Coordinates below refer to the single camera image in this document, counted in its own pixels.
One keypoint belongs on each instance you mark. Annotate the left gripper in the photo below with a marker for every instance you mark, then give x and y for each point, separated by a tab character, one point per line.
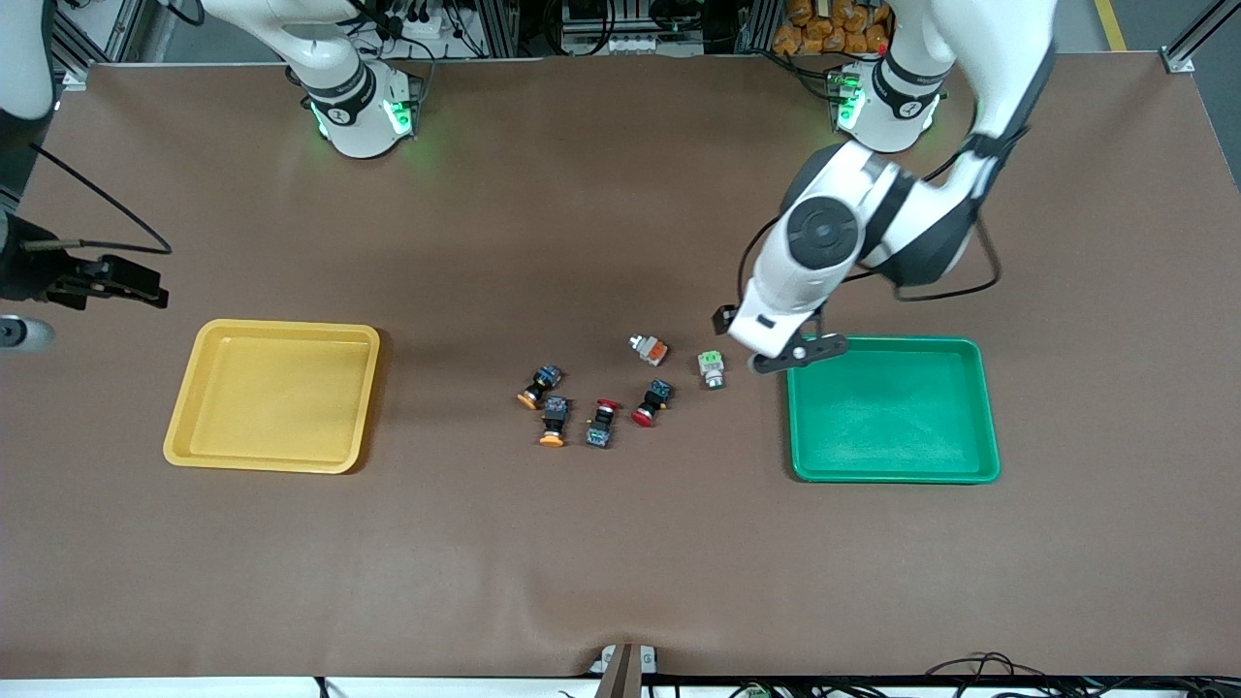
723	316

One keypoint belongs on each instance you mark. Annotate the green and white switch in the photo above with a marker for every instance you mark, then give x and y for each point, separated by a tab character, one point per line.
713	368

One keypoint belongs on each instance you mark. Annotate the orange and white switch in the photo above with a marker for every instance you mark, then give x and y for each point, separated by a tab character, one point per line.
650	349

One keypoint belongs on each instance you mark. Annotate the yellow cap push button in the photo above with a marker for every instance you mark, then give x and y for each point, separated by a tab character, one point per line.
555	417
543	383

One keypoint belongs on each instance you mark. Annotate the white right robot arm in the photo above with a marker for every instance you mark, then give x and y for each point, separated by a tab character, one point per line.
354	107

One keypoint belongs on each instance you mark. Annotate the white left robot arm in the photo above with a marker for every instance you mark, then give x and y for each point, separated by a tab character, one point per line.
834	233

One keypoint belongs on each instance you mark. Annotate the red cap push button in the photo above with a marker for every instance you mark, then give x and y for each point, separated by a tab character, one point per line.
601	427
654	399

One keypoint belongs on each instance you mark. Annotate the yellow plastic tray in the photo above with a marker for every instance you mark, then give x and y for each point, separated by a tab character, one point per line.
271	397

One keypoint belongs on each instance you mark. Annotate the green plastic tray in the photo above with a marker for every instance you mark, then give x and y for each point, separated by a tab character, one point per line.
892	417

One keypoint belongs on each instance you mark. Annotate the brown table mat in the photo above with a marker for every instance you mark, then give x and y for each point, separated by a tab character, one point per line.
582	543

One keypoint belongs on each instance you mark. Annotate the white power strip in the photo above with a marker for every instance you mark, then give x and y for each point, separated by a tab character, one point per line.
620	44
422	29

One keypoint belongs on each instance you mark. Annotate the bag of orange fruit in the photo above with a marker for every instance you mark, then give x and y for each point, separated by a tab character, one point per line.
814	24

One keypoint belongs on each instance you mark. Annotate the aluminium frame beam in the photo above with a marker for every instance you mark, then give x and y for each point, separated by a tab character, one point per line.
73	79
1180	63

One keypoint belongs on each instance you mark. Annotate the aluminium frame post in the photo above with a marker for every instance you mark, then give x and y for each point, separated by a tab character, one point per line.
758	24
499	24

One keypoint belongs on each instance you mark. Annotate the grey camera stand post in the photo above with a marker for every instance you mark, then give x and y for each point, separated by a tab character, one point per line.
620	679

